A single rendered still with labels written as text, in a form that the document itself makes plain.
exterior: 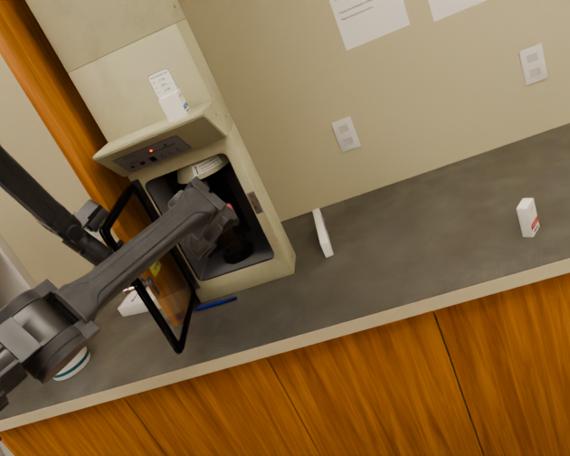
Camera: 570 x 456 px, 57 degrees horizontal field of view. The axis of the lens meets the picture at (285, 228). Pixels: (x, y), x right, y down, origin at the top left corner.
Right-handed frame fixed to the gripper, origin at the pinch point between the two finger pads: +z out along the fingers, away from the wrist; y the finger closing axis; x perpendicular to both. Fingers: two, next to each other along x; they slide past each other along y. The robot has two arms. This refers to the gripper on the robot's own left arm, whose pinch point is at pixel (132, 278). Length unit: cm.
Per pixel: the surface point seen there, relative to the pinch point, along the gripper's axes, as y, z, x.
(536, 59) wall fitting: -117, 54, -54
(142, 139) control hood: -27.9, -20.5, -9.7
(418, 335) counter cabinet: -43, 61, 11
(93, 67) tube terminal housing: -30, -41, -22
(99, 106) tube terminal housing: -22.6, -33.9, -22.0
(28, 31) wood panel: -24, -58, -26
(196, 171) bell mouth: -25.9, -3.7, -22.6
